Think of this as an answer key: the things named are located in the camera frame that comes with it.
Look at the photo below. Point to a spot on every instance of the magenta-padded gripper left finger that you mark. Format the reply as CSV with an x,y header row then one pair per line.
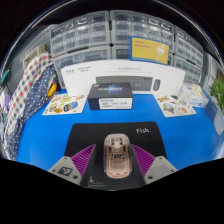
x,y
65,168

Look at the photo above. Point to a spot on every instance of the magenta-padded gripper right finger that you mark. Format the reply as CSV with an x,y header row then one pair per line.
x,y
160,168

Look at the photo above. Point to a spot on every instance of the black mouse pad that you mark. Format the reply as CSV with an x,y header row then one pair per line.
x,y
90,133

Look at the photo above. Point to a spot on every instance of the colourful sticker sheet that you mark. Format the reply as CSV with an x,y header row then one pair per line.
x,y
63,105
175,106

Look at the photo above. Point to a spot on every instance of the navy polka dot cloth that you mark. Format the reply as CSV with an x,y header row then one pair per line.
x,y
33,100

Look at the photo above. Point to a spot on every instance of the clear plastic packet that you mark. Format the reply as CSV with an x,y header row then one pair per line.
x,y
193,95

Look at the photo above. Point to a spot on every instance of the small black box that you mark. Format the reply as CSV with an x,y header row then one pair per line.
x,y
110,96

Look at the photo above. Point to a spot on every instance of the green plant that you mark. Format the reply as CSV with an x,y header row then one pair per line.
x,y
218,95

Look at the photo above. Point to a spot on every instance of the white keyboard box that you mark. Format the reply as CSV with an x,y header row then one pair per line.
x,y
80,75

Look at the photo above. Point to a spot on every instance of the white woven basket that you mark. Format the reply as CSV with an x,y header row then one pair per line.
x,y
33,56

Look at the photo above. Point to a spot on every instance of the blue and yellow box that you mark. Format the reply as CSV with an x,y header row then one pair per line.
x,y
148,50

